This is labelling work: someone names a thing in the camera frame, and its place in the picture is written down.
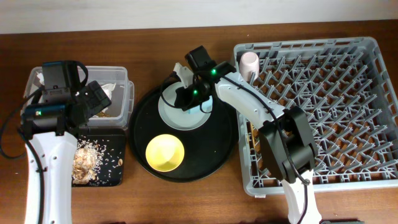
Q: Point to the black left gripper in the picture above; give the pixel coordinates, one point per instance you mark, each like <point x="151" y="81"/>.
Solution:
<point x="96" y="98"/>

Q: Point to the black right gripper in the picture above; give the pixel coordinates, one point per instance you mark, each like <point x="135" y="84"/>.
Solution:
<point x="186" y="99"/>

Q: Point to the light blue cup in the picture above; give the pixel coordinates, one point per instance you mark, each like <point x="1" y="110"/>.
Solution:
<point x="204" y="107"/>

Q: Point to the white paper napkin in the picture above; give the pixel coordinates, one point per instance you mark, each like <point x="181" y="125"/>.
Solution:
<point x="108" y="89"/>

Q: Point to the pink cup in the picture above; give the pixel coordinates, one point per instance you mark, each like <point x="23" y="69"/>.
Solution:
<point x="249" y="66"/>

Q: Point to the wooden chopstick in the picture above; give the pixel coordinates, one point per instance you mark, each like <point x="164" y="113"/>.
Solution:
<point x="252" y="135"/>

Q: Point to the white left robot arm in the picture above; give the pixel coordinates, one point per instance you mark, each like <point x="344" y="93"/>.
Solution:
<point x="50" y="131"/>

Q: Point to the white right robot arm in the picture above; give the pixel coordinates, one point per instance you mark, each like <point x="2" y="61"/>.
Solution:
<point x="287" y="144"/>

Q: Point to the clear plastic waste bin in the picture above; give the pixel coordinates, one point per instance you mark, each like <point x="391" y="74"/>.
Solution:
<point x="115" y="93"/>

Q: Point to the grey dishwasher rack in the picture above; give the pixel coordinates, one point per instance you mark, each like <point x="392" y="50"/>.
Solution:
<point x="345" y="89"/>

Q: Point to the grey plate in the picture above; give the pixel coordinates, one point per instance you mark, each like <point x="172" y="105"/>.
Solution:
<point x="179" y="119"/>

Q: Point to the black rectangular food tray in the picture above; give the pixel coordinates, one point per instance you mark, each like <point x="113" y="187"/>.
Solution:
<point x="113" y="137"/>

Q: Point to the food scraps pile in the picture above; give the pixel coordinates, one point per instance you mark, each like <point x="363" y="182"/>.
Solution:
<point x="97" y="165"/>

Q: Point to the round black serving tray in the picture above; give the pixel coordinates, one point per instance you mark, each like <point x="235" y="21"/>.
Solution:
<point x="207" y="148"/>

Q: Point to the yellow bowl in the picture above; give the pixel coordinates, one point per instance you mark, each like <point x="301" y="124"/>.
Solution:
<point x="165" y="153"/>

